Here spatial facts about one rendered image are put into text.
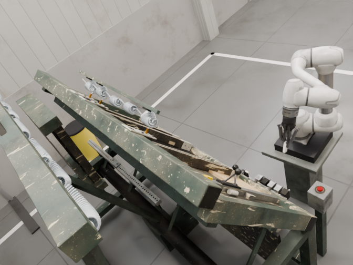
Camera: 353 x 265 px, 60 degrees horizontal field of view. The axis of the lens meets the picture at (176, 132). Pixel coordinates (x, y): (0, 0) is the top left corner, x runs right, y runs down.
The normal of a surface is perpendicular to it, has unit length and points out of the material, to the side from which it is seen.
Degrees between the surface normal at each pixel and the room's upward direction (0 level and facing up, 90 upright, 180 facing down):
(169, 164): 34
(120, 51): 90
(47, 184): 0
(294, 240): 0
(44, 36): 90
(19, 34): 90
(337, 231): 0
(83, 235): 90
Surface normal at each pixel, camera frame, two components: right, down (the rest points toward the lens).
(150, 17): 0.69, 0.28
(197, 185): -0.66, -0.26
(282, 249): -0.31, -0.72
